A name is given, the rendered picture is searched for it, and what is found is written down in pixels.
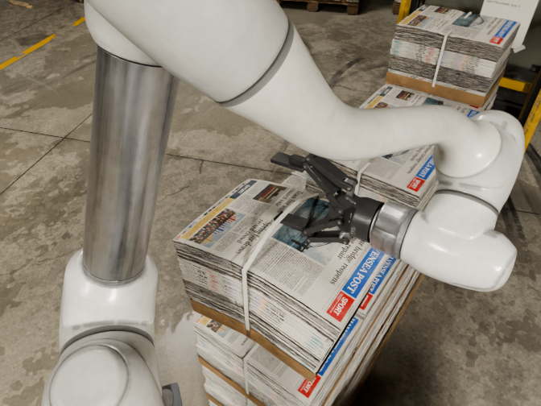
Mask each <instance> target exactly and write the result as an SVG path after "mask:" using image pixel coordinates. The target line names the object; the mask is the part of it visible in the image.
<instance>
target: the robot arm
mask: <svg viewBox="0 0 541 406"><path fill-rule="evenodd" d="M84 5H85V22H86V25H87V28H88V29H89V32H90V34H91V36H92V37H93V39H94V41H95V42H96V43H97V57H96V69H95V81H94V93H93V116H92V128H91V139H90V152H89V174H88V187H87V198H86V211H85V233H84V246H83V248H81V249H80V250H79V251H78V252H76V253H75V254H74V255H73V256H72V258H71V259H70V260H69V261H68V264H67V267H66V270H65V273H64V285H63V291H62V298H61V306H60V327H59V348H60V356H59V362H58V363H57V364H56V366H55V367H54V369H53V370H52V373H51V374H50V375H49V377H48V380H47V382H46V385H45V388H44V390H43V398H42V404H41V406H173V404H174V395H173V392H172V390H170V389H168V388H163V389H162V387H161V383H160V378H159V371H158V366H157V361H156V356H155V343H154V340H155V324H154V319H155V305H156V293H157V283H158V268H157V266H156V263H155V261H154V260H153V258H152V257H151V256H150V255H149V254H148V253H147V250H148V246H149V241H150V236H151V228H152V224H153V220H154V215H155V207H156V202H157V198H158V194H159V186H160V181H161V176H162V172H163V164H164V160H165V155H166V150H167V143H168V138H169V134H170V129H171V121H172V117H173V112H174V108H175V103H176V95H177V91H178V87H179V82H180V80H181V81H182V82H184V83H185V84H187V85H190V86H191V87H193V88H194V89H196V90H198V91H199V92H201V93H202V94H204V95H205V96H207V97H209V98H210V99H212V100H213V101H215V102H216V103H217V104H219V105H220V106H222V107H224V108H226V109H227V110H230V111H232V112H234V113H235V114H238V115H240V116H242V117H243V118H246V119H248V120H250V121H251V122H254V123H256V124H257V125H259V126H261V127H263V128H264V129H266V130H268V131H270V132H272V133H273V134H275V135H277V136H279V137H280V138H282V139H284V140H286V141H288V142H289V143H291V144H293V145H295V146H296V147H298V148H300V149H302V150H304V151H307V152H309V154H308V155H307V156H306V157H303V156H301V155H296V154H293V155H288V154H285V153H282V152H278V153H277V154H276V155H274V156H273V157H272V158H270V162H271V163H273V164H277V165H280V166H283V167H285V168H290V169H292V170H295V171H297V172H304V171H306V172H307V173H308V175H309V176H310V177H311V178H312V179H313V180H314V181H315V182H316V183H317V184H318V186H319V187H320V188H321V189H322V190H323V191H324V193H325V194H326V198H327V199H328V200H329V203H328V207H329V211H328V216H329V217H326V218H324V219H321V220H319V221H316V222H313V223H310V219H307V218H304V217H300V216H297V215H294V214H291V213H289V214H288V215H287V216H286V217H285V218H284V219H283V220H282V221H281V222H280V223H281V224H284V225H286V226H290V227H291V228H292V229H294V230H298V231H301V235H302V236H303V237H306V236H307V238H306V240H307V242H338V243H341V244H345V245H348V244H349V243H350V241H351V240H352V239H353V237H355V238H358V239H360V240H362V241H365V242H368V243H370V246H371V248H373V249H374V250H376V251H380V252H382V253H384V254H386V255H389V256H392V257H394V258H395V259H400V260H402V261H403V262H405V263H408V264H409V265H411V266H412V267H413V268H414V269H415V270H416V271H419V272H421V273H423V274H424V275H426V276H430V277H431V278H433V279H436V280H439V281H442V282H445V283H447V284H451V285H455V286H457V287H461V288H467V289H470V290H474V291H479V292H491V291H494V290H497V289H499V288H500V287H502V286H503V285H504V284H505V282H506V281H507V280H508V278H509V277H510V273H511V272H512V269H513V266H514V262H515V259H516V256H517V249H516V248H515V246H514V244H513V243H512V242H511V241H510V240H509V239H508V238H507V237H506V236H505V235H504V234H502V233H500V232H497V231H496V230H494V227H495V224H496V221H497V218H498V215H499V213H500V211H501V209H502V207H503V205H504V204H505V202H506V200H507V199H508V196H509V195H510V192H511V190H512V188H513V186H514V182H515V181H516V178H517V175H518V172H519V169H520V166H521V163H522V158H523V155H524V149H525V136H524V131H523V128H522V125H521V123H520V122H519V121H518V120H517V119H516V118H515V117H514V116H512V115H511V114H508V113H507V112H504V111H501V110H485V111H482V112H480V113H478V114H475V115H474V116H472V117H471V118H468V117H467V116H466V115H464V114H463V113H461V112H460V111H458V110H456V109H453V108H451V107H448V106H438V105H425V106H398V107H384V108H369V109H362V108H356V107H352V106H348V105H346V104H345V103H344V102H342V101H341V100H340V99H339V98H338V97H337V96H336V95H335V93H334V92H333V91H332V90H331V88H330V87H329V85H328V83H327V82H326V80H325V79H324V77H323V76H322V74H321V72H320V70H319V69H318V68H317V66H316V64H315V62H314V60H313V59H312V57H311V56H310V54H309V52H308V50H307V48H306V47H305V45H304V42H303V40H302V39H301V38H300V36H299V33H298V31H297V30H296V29H295V26H294V24H293V23H292V22H291V20H290V19H289V18H288V17H287V15H286V13H285V12H284V11H283V9H282V7H281V6H280V5H279V4H278V2H277V1H276V0H84ZM431 144H435V146H434V149H433V154H432V157H433V162H434V164H435V168H436V179H437V180H438V185H437V188H436V192H435V194H434V196H433V198H432V200H431V201H430V203H429V204H428V206H427V208H426V209H425V210H424V211H422V210H418V209H416V208H411V207H409V206H406V205H402V204H399V203H397V202H394V201H387V202H386V203H384V202H381V201H377V200H374V199H372V198H369V197H359V196H357V195H356V194H355V193H354V189H355V187H356V186H357V184H358V181H357V179H354V178H352V177H351V176H347V175H346V174H345V173H343V172H342V171H341V170H340V169H339V168H338V167H336V166H335V165H334V164H332V163H331V162H330V161H329V160H327V159H330V160H340V161H355V160H367V159H372V158H376V157H379V156H383V155H389V154H393V153H396V152H401V151H406V150H410V149H413V148H417V147H423V146H427V145H431ZM311 166H312V168H311ZM335 192H337V193H338V194H337V195H335V196H333V195H334V193H335ZM309 223H310V224H309ZM335 226H338V227H339V228H340V229H341V230H326V231H320V230H324V229H327V228H328V229H330V228H333V227H335Z"/></svg>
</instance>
